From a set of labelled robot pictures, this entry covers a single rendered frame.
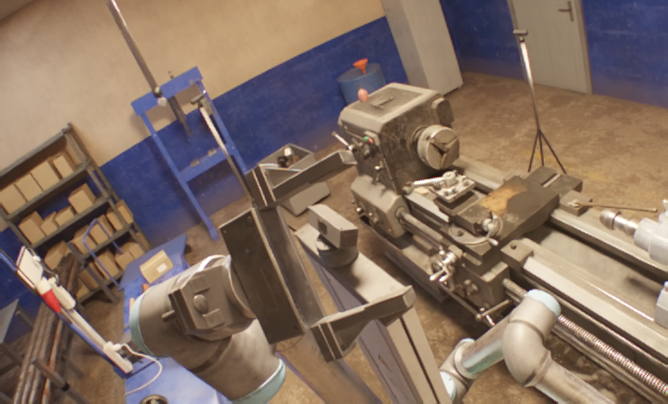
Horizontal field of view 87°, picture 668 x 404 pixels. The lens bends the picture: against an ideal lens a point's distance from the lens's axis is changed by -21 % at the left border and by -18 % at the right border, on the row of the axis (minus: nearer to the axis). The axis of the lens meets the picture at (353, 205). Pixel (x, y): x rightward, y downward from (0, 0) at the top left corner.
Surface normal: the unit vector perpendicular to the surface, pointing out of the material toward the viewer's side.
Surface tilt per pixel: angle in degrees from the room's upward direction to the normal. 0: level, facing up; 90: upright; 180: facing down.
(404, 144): 90
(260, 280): 58
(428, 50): 90
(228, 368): 81
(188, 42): 90
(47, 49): 90
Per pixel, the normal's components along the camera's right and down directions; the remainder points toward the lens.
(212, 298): 0.82, -0.40
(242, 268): -0.41, 0.10
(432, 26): 0.44, 0.33
